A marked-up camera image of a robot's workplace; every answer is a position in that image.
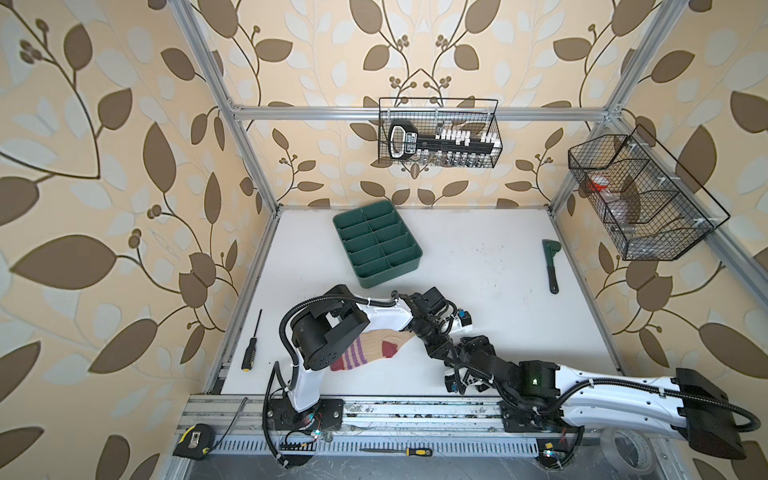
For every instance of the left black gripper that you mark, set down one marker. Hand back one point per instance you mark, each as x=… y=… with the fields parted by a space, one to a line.
x=442 y=350

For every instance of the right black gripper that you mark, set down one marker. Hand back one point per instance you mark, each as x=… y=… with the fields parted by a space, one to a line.
x=475 y=342

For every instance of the beige maroon striped sock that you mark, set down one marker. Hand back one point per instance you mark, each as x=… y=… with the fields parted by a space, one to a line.
x=371 y=346

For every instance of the green compartment tray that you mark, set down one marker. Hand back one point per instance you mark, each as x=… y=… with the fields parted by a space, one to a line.
x=379 y=245

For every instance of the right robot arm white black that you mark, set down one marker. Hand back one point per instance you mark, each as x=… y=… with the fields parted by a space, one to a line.
x=547 y=397

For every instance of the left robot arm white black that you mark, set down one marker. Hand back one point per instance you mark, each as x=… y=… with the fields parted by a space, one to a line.
x=322 y=330

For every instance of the clear tape roll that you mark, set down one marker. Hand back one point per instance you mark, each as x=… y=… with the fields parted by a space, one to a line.
x=628 y=451

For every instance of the black socket set holder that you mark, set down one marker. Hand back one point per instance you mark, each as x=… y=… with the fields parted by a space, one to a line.
x=404 y=140

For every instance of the black yellow screwdriver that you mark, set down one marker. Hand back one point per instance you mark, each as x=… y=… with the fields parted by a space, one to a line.
x=250 y=352

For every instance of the red capped jar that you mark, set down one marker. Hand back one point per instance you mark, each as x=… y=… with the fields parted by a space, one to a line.
x=597 y=184

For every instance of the black yellow tape measure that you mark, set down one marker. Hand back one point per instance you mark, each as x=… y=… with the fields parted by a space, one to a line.
x=196 y=442

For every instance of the yellow black handled knife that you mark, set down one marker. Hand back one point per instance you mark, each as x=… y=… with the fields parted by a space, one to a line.
x=407 y=451

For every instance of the green handled tool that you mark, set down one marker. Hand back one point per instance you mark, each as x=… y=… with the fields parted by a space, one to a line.
x=551 y=248

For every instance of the back wall wire basket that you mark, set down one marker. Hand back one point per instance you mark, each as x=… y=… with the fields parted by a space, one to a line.
x=473 y=114

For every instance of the wall wire basket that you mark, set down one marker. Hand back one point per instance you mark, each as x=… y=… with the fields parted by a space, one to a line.
x=656 y=208
x=473 y=114

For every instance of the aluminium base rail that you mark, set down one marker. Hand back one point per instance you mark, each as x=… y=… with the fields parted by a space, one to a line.
x=464 y=427

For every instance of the right wall wire basket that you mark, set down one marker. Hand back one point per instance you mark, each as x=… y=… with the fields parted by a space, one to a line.
x=656 y=208

